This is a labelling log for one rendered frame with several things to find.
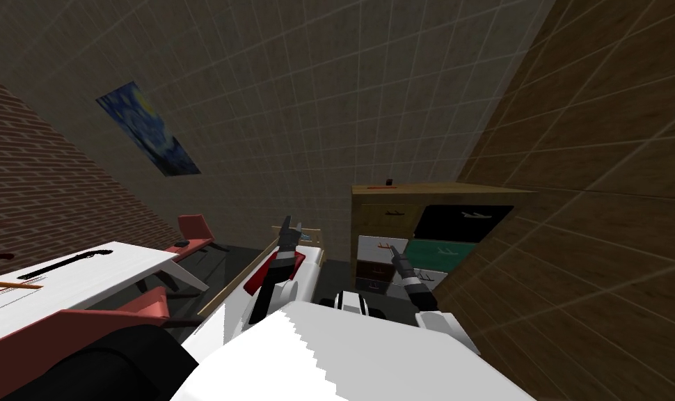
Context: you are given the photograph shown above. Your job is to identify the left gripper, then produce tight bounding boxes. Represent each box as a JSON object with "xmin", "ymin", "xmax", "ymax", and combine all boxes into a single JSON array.
[{"xmin": 276, "ymin": 215, "xmax": 304, "ymax": 255}]

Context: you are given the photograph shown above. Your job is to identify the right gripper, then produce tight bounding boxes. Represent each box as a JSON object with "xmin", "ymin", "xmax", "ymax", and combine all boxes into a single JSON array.
[{"xmin": 390, "ymin": 246, "xmax": 412, "ymax": 275}]

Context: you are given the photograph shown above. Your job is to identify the white drawer front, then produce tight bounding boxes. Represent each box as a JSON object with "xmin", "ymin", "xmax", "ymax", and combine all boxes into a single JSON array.
[{"xmin": 358, "ymin": 235, "xmax": 411, "ymax": 266}]

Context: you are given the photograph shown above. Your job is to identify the teal drawer front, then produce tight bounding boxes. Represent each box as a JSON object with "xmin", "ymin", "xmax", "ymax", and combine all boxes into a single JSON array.
[{"xmin": 406, "ymin": 239, "xmax": 479, "ymax": 274}]

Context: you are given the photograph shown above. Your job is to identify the wooden dresser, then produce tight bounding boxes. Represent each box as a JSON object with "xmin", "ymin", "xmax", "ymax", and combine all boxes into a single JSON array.
[{"xmin": 351, "ymin": 179, "xmax": 539, "ymax": 295}]

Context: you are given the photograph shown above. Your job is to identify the black drawer front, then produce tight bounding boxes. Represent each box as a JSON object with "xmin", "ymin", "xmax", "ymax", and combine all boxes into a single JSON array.
[{"xmin": 413, "ymin": 204, "xmax": 515, "ymax": 244}]

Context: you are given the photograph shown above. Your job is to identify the red chair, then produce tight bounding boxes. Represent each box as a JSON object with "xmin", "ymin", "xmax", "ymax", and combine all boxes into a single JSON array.
[
  {"xmin": 0, "ymin": 286, "xmax": 173, "ymax": 401},
  {"xmin": 164, "ymin": 214, "xmax": 231, "ymax": 264}
]

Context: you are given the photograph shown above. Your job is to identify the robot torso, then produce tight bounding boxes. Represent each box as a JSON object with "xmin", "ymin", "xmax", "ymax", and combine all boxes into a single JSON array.
[{"xmin": 170, "ymin": 289, "xmax": 539, "ymax": 401}]

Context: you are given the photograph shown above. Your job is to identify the blue painting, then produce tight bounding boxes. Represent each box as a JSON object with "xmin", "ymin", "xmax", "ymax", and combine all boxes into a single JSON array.
[{"xmin": 95, "ymin": 80, "xmax": 203, "ymax": 178}]

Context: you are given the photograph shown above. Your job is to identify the white table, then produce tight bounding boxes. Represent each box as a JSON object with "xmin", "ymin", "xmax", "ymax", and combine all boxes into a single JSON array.
[{"xmin": 0, "ymin": 240, "xmax": 211, "ymax": 347}]

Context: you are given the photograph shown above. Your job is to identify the white bed with wooden frame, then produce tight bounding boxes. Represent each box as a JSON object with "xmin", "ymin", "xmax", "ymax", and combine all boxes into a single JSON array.
[{"xmin": 197, "ymin": 225, "xmax": 326, "ymax": 336}]

